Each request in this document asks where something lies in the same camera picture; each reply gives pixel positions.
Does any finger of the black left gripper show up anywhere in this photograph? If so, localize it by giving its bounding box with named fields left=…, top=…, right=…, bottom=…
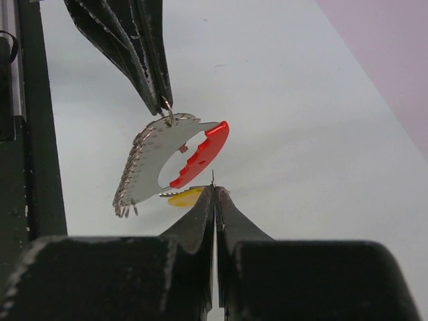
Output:
left=64, top=1, right=161, bottom=115
left=135, top=0, right=173, bottom=109

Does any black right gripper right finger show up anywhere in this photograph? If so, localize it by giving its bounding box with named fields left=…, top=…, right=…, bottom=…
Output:
left=215, top=187, right=420, bottom=320

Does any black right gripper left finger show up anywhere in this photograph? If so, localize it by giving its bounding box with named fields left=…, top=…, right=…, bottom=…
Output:
left=1, top=186, right=214, bottom=320

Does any black mounting base plate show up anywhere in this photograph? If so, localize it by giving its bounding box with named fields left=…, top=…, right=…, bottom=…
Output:
left=0, top=0, right=68, bottom=255

